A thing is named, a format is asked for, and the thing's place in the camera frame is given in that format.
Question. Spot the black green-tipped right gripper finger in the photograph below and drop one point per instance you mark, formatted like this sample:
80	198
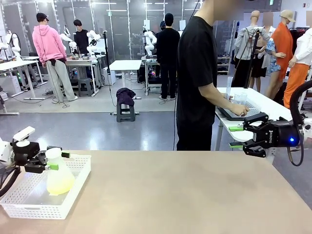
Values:
256	123
256	148

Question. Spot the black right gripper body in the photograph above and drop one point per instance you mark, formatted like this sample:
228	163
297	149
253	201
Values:
280	134

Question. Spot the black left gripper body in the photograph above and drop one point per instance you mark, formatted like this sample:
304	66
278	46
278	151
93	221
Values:
25	152

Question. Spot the black green-tipped left gripper finger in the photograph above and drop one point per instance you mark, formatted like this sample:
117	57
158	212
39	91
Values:
66	154
36	168

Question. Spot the translucent plastic conical flask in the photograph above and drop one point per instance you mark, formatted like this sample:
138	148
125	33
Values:
59	180

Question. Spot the person's right forearm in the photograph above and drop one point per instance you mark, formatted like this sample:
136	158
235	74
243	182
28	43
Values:
217	97

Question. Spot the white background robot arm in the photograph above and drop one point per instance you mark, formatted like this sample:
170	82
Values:
93	35
15	44
149	41

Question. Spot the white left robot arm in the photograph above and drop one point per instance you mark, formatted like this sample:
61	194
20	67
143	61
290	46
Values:
5	151

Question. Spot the person's right hand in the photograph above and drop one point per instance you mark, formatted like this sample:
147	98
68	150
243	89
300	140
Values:
241	111

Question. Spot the white side table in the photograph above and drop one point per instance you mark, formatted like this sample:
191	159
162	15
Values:
273	104

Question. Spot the black flat tray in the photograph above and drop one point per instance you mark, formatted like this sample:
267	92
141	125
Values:
226	115

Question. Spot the white perforated plastic basket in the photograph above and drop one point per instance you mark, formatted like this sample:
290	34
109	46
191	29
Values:
29	207

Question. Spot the mannequin with orange trousers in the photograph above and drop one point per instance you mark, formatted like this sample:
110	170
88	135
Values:
298	73

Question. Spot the figure in blue floral dress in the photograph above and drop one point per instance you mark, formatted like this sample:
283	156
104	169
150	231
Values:
273	61

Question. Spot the wooden shoe rack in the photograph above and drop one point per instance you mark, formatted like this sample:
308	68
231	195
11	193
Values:
223	65

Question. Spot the grey plastic step stool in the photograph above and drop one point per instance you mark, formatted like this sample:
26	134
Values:
85	86

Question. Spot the grey stool with clothing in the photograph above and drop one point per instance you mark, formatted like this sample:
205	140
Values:
125	113

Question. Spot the person in black t-shirt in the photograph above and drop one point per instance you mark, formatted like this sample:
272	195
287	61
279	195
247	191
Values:
195	73

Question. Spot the mannequin in orange with cap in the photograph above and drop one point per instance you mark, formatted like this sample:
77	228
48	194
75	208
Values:
282	48

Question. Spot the mannequin in grey shirt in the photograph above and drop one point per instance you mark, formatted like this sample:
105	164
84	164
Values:
246	41

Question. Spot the dark purple bundled clothing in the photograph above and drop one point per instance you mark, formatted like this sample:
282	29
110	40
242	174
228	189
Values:
125	96

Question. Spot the white background desk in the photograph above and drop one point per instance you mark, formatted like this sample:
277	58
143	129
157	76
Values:
14	64

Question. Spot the white desk with boxes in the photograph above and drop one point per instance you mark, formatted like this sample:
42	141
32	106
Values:
83	62

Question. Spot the black pole stand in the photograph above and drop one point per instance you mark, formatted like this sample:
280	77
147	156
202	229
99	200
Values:
107	68

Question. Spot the small white empty desk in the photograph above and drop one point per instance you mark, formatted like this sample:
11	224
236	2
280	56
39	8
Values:
125	65

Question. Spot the background person all in black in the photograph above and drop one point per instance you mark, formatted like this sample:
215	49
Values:
168	53

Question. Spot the person in pink hoodie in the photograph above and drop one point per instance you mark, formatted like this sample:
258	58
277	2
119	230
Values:
47	41

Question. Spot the background person with dark hair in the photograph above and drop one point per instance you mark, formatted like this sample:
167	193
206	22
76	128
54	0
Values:
81	39

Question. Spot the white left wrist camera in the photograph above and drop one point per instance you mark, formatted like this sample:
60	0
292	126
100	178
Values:
23	135

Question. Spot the black camera tripod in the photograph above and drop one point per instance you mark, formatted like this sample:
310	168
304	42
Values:
253	48

